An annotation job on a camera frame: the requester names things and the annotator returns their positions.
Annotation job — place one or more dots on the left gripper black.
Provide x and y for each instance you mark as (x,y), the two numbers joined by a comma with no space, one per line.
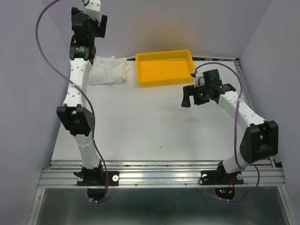
(101,31)

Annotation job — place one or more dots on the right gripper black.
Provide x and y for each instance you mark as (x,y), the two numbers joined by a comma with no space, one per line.
(190,90)

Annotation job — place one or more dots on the white skirt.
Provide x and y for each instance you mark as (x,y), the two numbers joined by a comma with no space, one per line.
(107,71)

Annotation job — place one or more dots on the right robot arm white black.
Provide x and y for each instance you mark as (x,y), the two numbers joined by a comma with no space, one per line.
(260,139)

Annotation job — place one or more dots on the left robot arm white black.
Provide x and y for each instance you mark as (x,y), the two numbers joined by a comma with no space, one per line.
(74,115)

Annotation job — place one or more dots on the yellow plastic tray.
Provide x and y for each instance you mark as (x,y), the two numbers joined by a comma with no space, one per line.
(164,68)

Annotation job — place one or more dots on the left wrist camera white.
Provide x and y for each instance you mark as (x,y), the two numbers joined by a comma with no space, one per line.
(92,8)

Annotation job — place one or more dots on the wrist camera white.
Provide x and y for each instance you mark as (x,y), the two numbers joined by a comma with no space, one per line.
(198,79)
(92,8)

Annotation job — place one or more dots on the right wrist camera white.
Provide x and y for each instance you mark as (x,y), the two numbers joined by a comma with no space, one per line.
(198,79)

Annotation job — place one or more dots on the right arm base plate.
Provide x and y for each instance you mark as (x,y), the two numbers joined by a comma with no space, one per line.
(220,179)

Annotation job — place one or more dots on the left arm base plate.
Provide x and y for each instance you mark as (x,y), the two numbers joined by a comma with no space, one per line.
(111,181)

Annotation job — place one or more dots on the aluminium frame rail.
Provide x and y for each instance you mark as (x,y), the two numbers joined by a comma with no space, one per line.
(162,174)

